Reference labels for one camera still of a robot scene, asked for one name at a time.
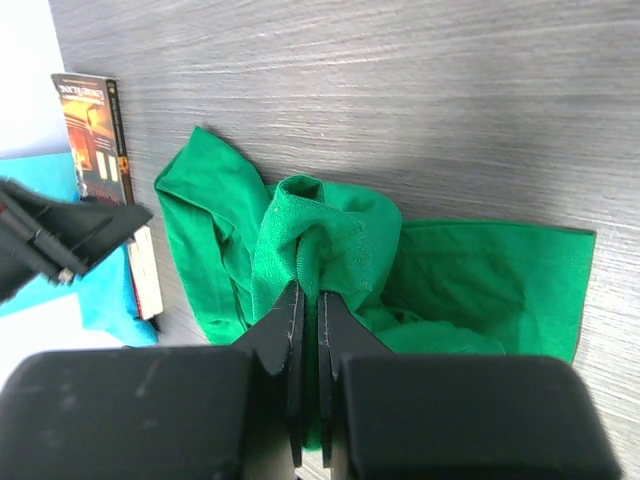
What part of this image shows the green t shirt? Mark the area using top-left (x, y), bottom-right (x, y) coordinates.
top-left (154, 129), bottom-right (596, 451)

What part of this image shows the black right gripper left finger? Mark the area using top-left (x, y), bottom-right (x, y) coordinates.
top-left (1, 283), bottom-right (305, 479)

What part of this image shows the red white book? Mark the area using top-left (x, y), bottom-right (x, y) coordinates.
top-left (126, 225), bottom-right (164, 321)

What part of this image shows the blue t shirt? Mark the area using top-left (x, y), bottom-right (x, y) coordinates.
top-left (1, 153), bottom-right (158, 347)

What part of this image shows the brown book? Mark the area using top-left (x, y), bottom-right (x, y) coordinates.
top-left (51, 73), bottom-right (135, 205)

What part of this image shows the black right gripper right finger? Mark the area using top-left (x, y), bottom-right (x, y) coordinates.
top-left (318, 293), bottom-right (620, 479)

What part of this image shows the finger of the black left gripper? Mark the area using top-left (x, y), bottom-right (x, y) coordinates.
top-left (1, 178), bottom-right (152, 302)

